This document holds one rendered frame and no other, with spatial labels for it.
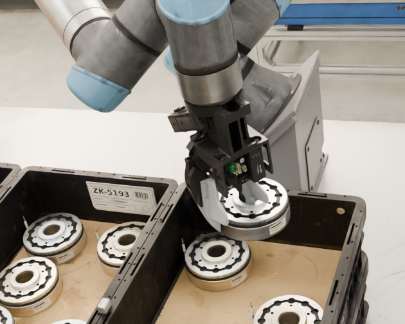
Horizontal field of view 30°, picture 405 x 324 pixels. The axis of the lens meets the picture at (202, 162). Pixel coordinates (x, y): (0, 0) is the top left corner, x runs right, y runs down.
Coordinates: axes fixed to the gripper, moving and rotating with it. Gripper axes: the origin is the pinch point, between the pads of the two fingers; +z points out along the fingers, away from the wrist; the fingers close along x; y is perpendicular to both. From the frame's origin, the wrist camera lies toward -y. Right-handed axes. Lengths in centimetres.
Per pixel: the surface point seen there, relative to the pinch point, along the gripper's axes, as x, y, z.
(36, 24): 62, -320, 100
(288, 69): 115, -156, 89
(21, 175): -17.6, -41.4, 7.0
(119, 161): 8, -66, 30
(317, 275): 11.2, 2.2, 17.9
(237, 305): -1.6, -0.5, 17.6
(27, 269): -24.6, -25.6, 13.2
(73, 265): -17.6, -25.6, 17.1
